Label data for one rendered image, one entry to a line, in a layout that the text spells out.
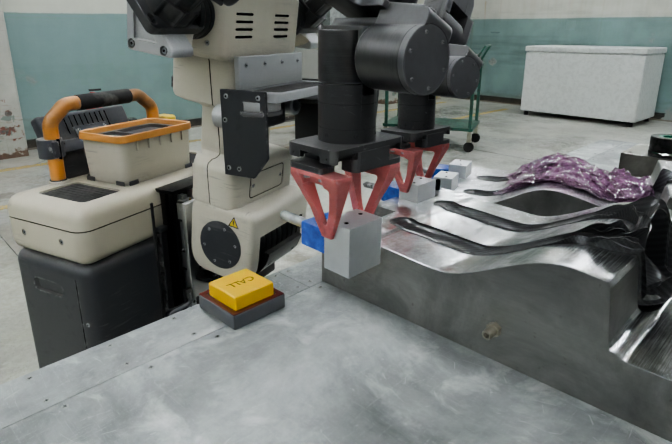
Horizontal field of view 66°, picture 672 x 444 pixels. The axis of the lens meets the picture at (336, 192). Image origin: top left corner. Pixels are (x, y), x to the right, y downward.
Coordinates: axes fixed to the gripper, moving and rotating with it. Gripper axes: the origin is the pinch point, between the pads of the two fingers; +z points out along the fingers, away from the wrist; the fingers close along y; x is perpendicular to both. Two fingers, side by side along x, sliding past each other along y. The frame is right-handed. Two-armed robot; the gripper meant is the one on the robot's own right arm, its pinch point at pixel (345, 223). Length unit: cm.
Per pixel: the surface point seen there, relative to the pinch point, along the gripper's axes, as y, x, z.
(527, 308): 9.9, -16.2, 7.4
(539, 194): 44.9, -1.8, 6.5
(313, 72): 444, 477, 41
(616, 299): 11.6, -23.6, 4.1
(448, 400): 0.9, -13.3, 15.1
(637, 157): 96, -3, 9
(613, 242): 16.3, -21.3, 0.5
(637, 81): 666, 149, 42
